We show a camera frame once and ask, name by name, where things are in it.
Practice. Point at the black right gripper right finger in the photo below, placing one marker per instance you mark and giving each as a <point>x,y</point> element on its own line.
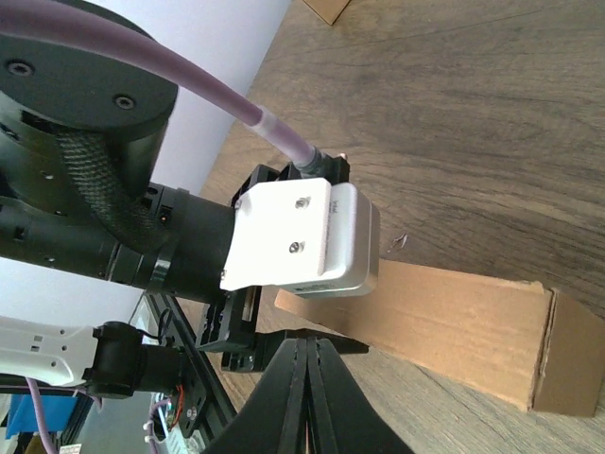
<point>340,417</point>

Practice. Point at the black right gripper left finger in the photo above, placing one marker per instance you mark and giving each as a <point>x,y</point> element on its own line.
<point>273,420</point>

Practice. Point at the folded small cardboard box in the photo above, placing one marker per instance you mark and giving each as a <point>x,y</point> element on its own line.
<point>328,10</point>

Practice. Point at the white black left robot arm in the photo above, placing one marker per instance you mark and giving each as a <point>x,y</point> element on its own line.
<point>86,97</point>

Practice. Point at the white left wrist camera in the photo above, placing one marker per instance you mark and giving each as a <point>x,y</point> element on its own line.
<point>309,237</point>

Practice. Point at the black aluminium frame rail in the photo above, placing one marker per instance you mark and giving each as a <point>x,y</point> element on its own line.
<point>206,408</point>

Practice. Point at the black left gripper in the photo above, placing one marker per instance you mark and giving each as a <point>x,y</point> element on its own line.
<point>230,325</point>

